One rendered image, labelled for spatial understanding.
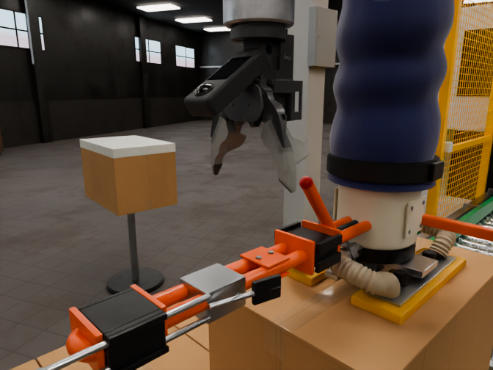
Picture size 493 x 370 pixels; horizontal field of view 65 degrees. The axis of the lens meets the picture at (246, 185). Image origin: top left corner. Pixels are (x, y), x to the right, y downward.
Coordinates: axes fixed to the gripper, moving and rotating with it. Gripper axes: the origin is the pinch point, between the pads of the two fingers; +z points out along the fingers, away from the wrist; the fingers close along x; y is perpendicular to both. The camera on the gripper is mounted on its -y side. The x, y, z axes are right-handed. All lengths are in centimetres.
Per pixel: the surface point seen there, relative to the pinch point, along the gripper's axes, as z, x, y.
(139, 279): 118, 198, 86
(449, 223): 13.3, -12.5, 44.6
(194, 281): 12.4, 2.1, -7.6
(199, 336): 67, 55, 32
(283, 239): 12.3, 3.5, 12.3
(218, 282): 12.4, -0.2, -5.5
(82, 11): -241, 1171, 471
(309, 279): 25.4, 6.6, 24.6
